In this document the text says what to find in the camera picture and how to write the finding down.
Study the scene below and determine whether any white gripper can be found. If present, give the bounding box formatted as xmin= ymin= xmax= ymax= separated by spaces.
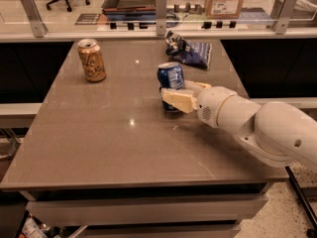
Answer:
xmin=160 ymin=80 xmax=237 ymax=128

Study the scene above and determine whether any blue pepsi can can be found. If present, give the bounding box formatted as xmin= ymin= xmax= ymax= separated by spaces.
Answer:
xmin=157 ymin=61 xmax=186 ymax=113

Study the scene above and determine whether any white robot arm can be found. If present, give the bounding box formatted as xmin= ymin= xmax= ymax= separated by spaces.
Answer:
xmin=160 ymin=80 xmax=317 ymax=173

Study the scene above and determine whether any gold soda can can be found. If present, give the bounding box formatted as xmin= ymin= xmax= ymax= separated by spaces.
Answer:
xmin=77 ymin=39 xmax=106 ymax=82

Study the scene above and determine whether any blue crumpled chip bag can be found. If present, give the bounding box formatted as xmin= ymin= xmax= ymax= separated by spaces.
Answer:
xmin=165 ymin=31 xmax=212 ymax=69

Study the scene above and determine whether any cardboard box with label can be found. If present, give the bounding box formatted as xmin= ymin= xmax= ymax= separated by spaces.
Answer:
xmin=204 ymin=0 xmax=244 ymax=19

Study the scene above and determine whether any black floor sign plate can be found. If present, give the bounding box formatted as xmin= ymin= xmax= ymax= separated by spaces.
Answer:
xmin=75 ymin=14 xmax=100 ymax=25

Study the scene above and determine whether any grey table drawer front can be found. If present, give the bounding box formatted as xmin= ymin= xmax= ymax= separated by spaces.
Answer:
xmin=27 ymin=194 xmax=267 ymax=226

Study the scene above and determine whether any middle metal glass bracket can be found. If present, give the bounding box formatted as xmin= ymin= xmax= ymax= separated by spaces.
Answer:
xmin=156 ymin=0 xmax=166 ymax=36

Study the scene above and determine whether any metal glass bracket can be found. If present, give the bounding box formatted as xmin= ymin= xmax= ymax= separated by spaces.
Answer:
xmin=20 ymin=0 xmax=47 ymax=38
xmin=272 ymin=0 xmax=297 ymax=35
xmin=156 ymin=0 xmax=166 ymax=36

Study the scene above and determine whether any right metal glass bracket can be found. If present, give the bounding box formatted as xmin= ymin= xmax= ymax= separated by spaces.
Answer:
xmin=272 ymin=0 xmax=297 ymax=35

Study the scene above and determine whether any black floor cable strip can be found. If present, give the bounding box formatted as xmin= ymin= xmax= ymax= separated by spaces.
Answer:
xmin=285 ymin=167 xmax=317 ymax=238

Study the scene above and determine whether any left metal glass bracket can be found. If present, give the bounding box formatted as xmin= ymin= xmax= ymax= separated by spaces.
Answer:
xmin=20 ymin=0 xmax=47 ymax=38

